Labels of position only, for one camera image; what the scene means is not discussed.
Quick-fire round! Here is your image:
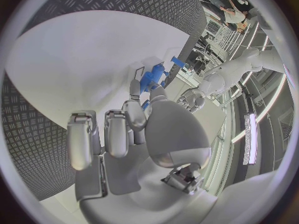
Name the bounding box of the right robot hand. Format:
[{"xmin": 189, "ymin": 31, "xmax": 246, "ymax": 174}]
[{"xmin": 66, "ymin": 79, "xmax": 219, "ymax": 224}]

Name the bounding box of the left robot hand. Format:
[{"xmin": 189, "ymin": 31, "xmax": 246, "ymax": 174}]
[{"xmin": 175, "ymin": 88, "xmax": 207, "ymax": 114}]

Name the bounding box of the blue cylinder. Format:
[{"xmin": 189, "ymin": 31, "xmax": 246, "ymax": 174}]
[
  {"xmin": 151, "ymin": 64, "xmax": 169, "ymax": 80},
  {"xmin": 139, "ymin": 71, "xmax": 156, "ymax": 93}
]

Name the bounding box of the white task board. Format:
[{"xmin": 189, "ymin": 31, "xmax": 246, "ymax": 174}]
[{"xmin": 4, "ymin": 10, "xmax": 191, "ymax": 155}]

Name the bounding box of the blue block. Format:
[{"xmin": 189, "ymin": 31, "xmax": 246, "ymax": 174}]
[{"xmin": 170, "ymin": 56, "xmax": 187, "ymax": 68}]

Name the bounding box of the glowing light bar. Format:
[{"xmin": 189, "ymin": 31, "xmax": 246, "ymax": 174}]
[{"xmin": 242, "ymin": 113, "xmax": 259, "ymax": 166}]

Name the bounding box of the person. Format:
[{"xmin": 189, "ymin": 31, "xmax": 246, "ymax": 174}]
[{"xmin": 219, "ymin": 0, "xmax": 255, "ymax": 33}]

